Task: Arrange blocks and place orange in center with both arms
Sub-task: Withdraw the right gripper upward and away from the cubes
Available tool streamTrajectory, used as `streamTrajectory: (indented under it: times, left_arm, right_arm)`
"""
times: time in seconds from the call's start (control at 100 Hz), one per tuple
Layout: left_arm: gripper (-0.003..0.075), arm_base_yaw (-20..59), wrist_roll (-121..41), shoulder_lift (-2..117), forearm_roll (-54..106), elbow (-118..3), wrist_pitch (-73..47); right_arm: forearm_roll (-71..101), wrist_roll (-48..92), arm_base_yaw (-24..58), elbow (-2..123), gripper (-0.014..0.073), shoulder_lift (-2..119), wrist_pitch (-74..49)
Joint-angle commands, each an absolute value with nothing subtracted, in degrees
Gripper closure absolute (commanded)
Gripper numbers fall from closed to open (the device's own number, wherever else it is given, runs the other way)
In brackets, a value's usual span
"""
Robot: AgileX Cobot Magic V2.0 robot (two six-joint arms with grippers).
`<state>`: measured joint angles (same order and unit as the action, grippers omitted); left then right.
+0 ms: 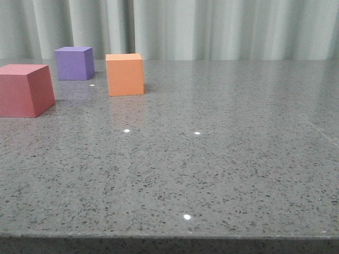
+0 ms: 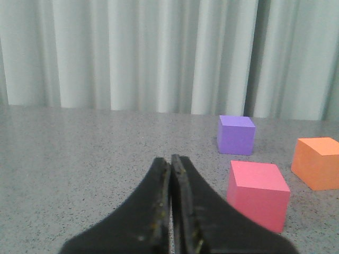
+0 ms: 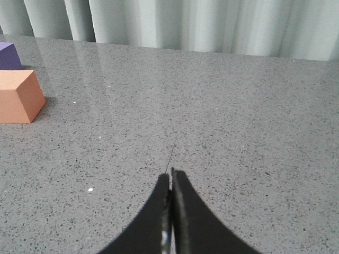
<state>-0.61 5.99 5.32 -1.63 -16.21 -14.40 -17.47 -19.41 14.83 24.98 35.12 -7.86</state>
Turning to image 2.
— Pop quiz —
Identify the purple foam cube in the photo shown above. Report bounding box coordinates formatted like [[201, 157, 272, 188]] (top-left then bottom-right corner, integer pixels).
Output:
[[217, 115, 256, 156]]

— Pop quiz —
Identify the grey pleated curtain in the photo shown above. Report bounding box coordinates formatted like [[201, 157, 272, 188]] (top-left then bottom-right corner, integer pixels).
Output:
[[1, 1, 338, 121]]

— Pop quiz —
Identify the orange foam cube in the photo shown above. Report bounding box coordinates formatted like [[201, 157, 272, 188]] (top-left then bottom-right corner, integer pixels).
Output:
[[291, 137, 338, 191]]

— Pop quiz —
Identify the pink foam cube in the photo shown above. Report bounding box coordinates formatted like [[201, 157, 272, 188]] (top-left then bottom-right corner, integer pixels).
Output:
[[226, 160, 290, 233]]

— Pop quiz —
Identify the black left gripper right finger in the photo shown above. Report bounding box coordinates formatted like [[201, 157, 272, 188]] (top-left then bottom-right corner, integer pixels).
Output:
[[171, 155, 297, 253]]

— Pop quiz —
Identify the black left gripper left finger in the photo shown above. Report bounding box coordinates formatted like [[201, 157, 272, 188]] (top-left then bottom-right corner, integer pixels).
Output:
[[60, 158, 171, 253]]

